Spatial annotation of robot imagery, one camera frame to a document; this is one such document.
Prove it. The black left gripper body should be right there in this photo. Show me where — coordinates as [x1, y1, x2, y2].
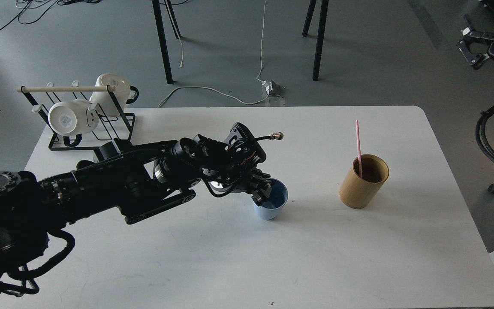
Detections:
[154, 134, 269, 196]

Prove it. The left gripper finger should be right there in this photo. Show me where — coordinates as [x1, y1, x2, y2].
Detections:
[250, 179, 273, 206]

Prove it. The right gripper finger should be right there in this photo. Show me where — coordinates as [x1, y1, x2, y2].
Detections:
[458, 15, 494, 70]

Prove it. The blue plastic cup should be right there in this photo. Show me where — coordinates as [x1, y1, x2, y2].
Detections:
[253, 178, 289, 220]

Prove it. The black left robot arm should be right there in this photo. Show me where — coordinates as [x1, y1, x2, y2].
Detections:
[0, 135, 272, 297]

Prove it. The bamboo cylinder holder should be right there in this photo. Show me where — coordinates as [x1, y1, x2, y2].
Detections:
[339, 154, 390, 209]

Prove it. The floor power socket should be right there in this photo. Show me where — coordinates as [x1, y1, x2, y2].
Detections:
[261, 80, 284, 97]

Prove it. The white mug upper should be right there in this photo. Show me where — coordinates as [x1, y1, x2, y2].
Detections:
[89, 73, 139, 117]

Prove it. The white mug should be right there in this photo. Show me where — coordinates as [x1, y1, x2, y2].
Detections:
[89, 73, 139, 117]
[48, 99, 99, 136]

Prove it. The black table leg right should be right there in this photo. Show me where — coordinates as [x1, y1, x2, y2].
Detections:
[302, 0, 330, 82]

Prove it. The black table leg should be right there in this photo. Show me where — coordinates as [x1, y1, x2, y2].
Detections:
[151, 0, 181, 84]
[302, 0, 330, 82]

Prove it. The white mug lower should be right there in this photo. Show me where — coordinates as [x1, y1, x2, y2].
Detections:
[48, 99, 99, 136]

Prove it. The black table leg left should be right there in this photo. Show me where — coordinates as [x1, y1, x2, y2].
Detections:
[151, 0, 181, 84]

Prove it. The white floor cable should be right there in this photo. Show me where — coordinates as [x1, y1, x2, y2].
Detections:
[158, 0, 269, 107]

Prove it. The black wire cup rack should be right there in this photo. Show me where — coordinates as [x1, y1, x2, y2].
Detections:
[16, 83, 136, 151]

